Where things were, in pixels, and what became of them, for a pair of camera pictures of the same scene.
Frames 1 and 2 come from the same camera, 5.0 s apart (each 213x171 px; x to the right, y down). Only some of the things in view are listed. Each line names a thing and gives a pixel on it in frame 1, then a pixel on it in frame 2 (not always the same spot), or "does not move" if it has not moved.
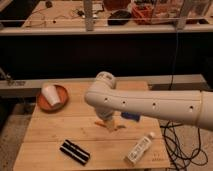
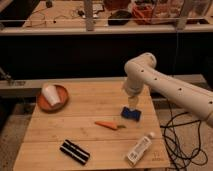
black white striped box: [75, 152] does not move
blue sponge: [131, 115] does not move
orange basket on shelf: [142, 13] does not move
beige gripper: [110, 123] to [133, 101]
